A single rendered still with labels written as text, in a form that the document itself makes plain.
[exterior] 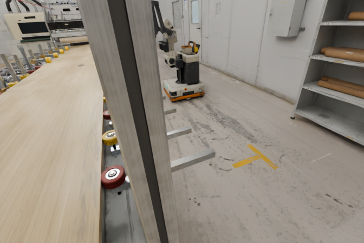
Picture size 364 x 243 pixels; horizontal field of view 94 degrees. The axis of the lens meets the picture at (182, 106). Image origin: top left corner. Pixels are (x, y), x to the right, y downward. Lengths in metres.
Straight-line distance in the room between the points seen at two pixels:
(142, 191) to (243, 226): 1.43
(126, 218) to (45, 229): 0.35
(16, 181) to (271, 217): 1.55
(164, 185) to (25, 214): 0.59
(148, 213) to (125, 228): 0.68
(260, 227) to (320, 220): 0.46
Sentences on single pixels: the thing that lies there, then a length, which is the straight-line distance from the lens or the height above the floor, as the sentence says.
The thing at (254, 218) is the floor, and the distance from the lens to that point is 1.64.
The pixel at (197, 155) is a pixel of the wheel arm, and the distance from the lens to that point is 0.76.
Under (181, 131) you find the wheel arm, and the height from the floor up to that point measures 0.82.
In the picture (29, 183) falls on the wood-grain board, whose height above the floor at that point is 0.90.
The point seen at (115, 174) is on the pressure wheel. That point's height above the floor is 0.90.
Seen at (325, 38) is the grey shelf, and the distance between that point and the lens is 2.80.
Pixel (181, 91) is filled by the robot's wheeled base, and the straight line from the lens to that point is 3.06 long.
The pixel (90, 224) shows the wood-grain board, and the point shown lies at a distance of 0.61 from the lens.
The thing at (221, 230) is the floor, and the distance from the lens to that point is 1.55.
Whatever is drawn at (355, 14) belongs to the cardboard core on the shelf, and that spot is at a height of 1.32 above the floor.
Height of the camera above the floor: 1.38
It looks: 28 degrees down
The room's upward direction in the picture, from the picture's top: 4 degrees counter-clockwise
